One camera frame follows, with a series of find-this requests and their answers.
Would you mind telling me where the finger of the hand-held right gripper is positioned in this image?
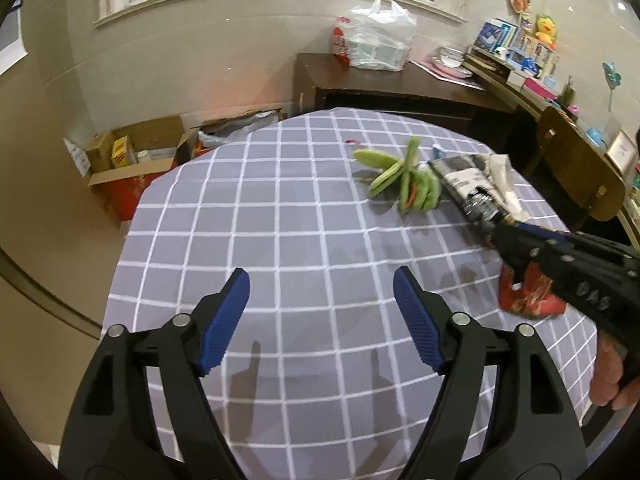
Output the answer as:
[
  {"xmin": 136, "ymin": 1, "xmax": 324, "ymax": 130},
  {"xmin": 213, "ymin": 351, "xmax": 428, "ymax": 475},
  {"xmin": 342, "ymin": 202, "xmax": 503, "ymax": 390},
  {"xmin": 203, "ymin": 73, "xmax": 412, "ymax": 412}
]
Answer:
[
  {"xmin": 502, "ymin": 245, "xmax": 547, "ymax": 276},
  {"xmin": 492, "ymin": 222, "xmax": 571, "ymax": 251}
]

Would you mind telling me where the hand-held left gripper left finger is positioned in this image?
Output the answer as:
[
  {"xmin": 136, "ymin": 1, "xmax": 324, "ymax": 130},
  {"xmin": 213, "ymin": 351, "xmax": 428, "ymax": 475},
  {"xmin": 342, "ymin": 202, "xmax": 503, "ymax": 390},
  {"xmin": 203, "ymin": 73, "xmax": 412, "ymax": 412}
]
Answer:
[{"xmin": 59, "ymin": 267, "xmax": 251, "ymax": 480}]

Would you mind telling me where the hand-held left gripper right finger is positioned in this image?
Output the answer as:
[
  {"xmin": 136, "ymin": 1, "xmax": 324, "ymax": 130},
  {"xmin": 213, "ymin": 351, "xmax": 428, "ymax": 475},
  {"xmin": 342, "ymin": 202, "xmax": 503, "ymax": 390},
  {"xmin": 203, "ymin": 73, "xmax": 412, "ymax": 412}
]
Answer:
[{"xmin": 392, "ymin": 265, "xmax": 588, "ymax": 480}]

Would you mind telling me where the red snack bag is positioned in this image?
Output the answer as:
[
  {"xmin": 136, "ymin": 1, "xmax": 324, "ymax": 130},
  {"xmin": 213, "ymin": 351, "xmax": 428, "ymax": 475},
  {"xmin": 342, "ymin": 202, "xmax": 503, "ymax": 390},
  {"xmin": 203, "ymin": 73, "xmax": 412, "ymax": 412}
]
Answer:
[{"xmin": 499, "ymin": 264, "xmax": 568, "ymax": 318}]

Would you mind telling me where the black snack wrapper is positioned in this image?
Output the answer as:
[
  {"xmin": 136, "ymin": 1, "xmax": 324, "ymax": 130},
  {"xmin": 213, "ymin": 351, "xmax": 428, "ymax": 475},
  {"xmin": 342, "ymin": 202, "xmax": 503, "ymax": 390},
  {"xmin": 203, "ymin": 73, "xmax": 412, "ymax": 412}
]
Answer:
[{"xmin": 431, "ymin": 155, "xmax": 506, "ymax": 233}]

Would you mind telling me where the green banana peel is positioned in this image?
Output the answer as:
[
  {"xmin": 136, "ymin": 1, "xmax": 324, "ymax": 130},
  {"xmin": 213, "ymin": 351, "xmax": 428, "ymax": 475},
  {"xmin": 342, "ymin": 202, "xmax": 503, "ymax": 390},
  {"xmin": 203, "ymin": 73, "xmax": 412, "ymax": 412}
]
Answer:
[{"xmin": 352, "ymin": 137, "xmax": 443, "ymax": 213}]

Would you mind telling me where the person's right hand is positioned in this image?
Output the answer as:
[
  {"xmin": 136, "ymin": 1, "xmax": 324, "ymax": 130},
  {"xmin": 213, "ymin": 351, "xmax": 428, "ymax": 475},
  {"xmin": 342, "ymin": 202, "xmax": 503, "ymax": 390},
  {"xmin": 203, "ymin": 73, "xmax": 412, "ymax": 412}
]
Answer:
[{"xmin": 590, "ymin": 334, "xmax": 640, "ymax": 409}]

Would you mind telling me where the wooden chair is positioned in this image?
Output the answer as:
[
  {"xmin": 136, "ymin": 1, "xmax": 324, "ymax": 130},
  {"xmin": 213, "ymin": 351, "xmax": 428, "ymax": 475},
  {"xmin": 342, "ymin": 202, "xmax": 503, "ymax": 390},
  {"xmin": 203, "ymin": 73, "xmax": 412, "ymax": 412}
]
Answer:
[{"xmin": 525, "ymin": 106, "xmax": 627, "ymax": 228}]

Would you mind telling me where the blue desk lamp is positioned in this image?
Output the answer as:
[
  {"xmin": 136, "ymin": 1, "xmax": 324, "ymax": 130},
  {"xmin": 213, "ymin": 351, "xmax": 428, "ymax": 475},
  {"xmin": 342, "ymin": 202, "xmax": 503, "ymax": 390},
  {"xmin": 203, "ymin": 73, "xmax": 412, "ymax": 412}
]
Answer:
[{"xmin": 586, "ymin": 61, "xmax": 622, "ymax": 147}]

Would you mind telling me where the pink box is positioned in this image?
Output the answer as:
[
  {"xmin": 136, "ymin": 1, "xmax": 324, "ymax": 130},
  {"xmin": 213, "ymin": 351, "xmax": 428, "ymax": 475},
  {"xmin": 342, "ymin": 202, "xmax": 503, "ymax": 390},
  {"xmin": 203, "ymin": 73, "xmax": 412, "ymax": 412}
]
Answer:
[{"xmin": 522, "ymin": 80, "xmax": 558, "ymax": 101}]

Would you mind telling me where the long wooden desk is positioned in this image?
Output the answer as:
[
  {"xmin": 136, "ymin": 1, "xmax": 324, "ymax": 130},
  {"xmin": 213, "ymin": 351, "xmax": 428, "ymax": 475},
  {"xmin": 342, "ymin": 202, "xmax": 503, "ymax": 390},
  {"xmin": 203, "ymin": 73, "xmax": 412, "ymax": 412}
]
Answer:
[{"xmin": 464, "ymin": 55, "xmax": 640, "ymax": 248}]

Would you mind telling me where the red box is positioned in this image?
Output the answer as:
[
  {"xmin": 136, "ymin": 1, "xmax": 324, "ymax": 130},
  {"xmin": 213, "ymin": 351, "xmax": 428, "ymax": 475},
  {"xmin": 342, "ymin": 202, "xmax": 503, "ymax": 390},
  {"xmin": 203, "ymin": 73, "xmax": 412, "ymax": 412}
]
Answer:
[{"xmin": 100, "ymin": 167, "xmax": 173, "ymax": 222}]

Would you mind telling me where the stack of brown books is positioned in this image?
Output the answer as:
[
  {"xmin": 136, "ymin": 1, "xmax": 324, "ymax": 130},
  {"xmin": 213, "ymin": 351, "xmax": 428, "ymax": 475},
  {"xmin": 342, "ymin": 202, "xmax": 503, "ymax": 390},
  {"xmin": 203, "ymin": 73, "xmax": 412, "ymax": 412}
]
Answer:
[{"xmin": 465, "ymin": 52, "xmax": 511, "ymax": 78}]

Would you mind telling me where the row of books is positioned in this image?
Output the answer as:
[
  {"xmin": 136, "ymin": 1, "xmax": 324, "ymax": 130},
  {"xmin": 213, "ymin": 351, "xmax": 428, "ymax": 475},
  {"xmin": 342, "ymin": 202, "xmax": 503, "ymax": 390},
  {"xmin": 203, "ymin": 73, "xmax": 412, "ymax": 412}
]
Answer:
[{"xmin": 472, "ymin": 19, "xmax": 561, "ymax": 81}]

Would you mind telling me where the open cardboard box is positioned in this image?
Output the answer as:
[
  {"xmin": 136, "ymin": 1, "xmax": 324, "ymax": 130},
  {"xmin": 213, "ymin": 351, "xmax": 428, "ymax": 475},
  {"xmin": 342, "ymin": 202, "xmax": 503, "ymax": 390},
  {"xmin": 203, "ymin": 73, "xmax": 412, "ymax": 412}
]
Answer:
[{"xmin": 189, "ymin": 107, "xmax": 283, "ymax": 161}]

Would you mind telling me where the pink paper sheet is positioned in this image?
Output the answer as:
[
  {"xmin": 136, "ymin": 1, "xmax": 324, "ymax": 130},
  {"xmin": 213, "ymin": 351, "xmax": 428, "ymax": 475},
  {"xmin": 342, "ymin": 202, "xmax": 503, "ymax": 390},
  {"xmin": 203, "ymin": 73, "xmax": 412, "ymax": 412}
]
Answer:
[{"xmin": 410, "ymin": 60, "xmax": 486, "ymax": 92}]

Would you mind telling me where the dark wooden cabinet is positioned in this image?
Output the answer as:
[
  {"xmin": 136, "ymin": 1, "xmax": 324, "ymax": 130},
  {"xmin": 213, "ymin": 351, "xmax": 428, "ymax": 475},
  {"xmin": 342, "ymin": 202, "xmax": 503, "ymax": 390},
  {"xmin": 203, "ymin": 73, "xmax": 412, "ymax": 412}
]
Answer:
[{"xmin": 292, "ymin": 52, "xmax": 516, "ymax": 136}]

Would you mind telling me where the brown cardboard box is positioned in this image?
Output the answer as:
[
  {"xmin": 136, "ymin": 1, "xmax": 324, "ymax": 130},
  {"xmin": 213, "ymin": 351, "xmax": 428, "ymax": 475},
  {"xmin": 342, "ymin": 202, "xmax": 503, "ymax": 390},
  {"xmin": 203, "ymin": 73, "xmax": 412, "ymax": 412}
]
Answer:
[{"xmin": 84, "ymin": 115, "xmax": 198, "ymax": 188}]

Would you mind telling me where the yellow duck plush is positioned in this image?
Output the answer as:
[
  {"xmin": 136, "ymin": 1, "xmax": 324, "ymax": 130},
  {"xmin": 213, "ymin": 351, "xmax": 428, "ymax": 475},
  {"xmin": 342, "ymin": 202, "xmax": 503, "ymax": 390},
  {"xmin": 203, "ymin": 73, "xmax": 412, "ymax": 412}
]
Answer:
[{"xmin": 535, "ymin": 14, "xmax": 558, "ymax": 46}]

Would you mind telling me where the white plastic bag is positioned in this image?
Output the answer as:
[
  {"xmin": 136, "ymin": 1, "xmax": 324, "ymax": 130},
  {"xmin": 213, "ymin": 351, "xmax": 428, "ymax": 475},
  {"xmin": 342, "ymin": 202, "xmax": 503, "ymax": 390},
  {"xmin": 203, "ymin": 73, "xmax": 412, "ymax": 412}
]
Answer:
[{"xmin": 331, "ymin": 0, "xmax": 418, "ymax": 72}]

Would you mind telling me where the wooden photo frame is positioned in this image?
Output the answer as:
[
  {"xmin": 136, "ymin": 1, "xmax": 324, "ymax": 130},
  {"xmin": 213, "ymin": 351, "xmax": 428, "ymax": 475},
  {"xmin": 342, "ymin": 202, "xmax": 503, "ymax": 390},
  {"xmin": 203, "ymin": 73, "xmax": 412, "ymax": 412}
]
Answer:
[{"xmin": 606, "ymin": 130, "xmax": 638, "ymax": 171}]

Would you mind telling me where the white wall chart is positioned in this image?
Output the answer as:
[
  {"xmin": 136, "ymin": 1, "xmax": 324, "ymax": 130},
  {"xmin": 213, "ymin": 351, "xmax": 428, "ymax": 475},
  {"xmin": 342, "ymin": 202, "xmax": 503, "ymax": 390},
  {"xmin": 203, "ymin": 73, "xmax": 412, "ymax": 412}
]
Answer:
[{"xmin": 0, "ymin": 0, "xmax": 26, "ymax": 68}]

